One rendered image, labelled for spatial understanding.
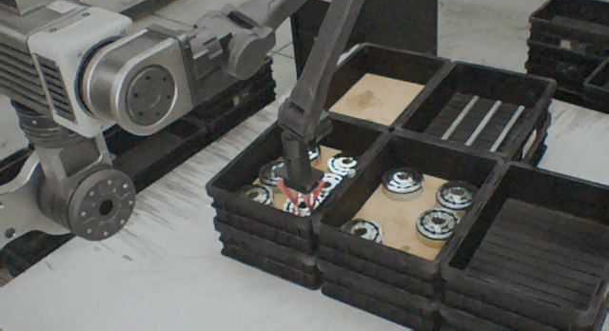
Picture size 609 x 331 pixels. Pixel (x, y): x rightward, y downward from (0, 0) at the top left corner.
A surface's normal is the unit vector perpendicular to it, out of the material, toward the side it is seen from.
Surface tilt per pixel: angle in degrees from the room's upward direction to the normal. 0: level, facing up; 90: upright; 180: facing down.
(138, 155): 0
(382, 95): 0
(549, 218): 0
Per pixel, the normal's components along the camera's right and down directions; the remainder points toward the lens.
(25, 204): 0.77, 0.32
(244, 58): 0.76, 0.52
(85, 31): -0.09, -0.81
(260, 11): -0.07, -0.53
